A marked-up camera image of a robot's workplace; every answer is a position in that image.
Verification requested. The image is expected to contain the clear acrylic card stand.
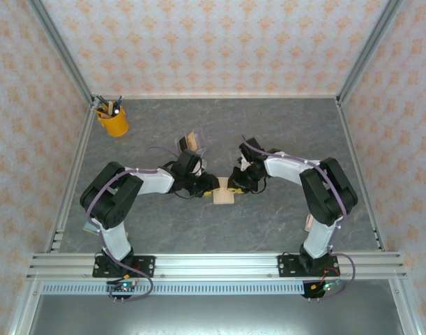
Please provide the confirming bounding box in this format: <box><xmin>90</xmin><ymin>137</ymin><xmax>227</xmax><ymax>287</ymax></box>
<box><xmin>174</xmin><ymin>128</ymin><xmax>207</xmax><ymax>158</ymax></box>

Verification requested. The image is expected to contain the yellow pen cup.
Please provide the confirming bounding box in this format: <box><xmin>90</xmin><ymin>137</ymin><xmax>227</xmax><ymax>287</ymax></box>
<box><xmin>96</xmin><ymin>105</ymin><xmax>130</xmax><ymax>137</ymax></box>

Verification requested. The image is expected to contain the grey metal sheet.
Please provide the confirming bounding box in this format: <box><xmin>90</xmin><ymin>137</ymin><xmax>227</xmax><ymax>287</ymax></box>
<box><xmin>10</xmin><ymin>295</ymin><xmax>418</xmax><ymax>335</ymax></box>

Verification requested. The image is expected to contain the aluminium mounting rail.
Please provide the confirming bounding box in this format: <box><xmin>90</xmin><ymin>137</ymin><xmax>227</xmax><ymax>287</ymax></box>
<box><xmin>26</xmin><ymin>251</ymin><xmax>409</xmax><ymax>281</ymax></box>

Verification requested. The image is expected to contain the aluminium back rail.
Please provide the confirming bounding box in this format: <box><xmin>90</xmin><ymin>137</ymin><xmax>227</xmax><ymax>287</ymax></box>
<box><xmin>93</xmin><ymin>93</ymin><xmax>339</xmax><ymax>101</ymax></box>

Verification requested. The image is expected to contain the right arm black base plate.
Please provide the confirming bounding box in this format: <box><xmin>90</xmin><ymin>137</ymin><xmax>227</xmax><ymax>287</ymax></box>
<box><xmin>277</xmin><ymin>253</ymin><xmax>340</xmax><ymax>279</ymax></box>

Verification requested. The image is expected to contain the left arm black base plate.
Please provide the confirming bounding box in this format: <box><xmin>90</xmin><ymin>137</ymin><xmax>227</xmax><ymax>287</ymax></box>
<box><xmin>91</xmin><ymin>254</ymin><xmax>157</xmax><ymax>279</ymax></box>

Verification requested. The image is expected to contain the slotted grey cable duct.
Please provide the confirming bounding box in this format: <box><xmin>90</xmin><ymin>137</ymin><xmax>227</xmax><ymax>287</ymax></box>
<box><xmin>40</xmin><ymin>282</ymin><xmax>342</xmax><ymax>297</ymax></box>

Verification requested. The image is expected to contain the aluminium side rail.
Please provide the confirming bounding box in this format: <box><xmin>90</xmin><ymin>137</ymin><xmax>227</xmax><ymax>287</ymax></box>
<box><xmin>44</xmin><ymin>99</ymin><xmax>97</xmax><ymax>253</ymax></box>
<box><xmin>334</xmin><ymin>97</ymin><xmax>388</xmax><ymax>252</ymax></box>

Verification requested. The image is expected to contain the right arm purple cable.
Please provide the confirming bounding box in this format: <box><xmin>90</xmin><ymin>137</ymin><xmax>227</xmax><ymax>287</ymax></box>
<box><xmin>241</xmin><ymin>135</ymin><xmax>356</xmax><ymax>302</ymax></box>

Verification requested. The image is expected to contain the aluminium corner post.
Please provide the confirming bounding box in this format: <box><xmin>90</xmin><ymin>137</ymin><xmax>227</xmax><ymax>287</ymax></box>
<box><xmin>337</xmin><ymin>0</ymin><xmax>405</xmax><ymax>102</ymax></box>
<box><xmin>26</xmin><ymin>0</ymin><xmax>95</xmax><ymax>102</ymax></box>

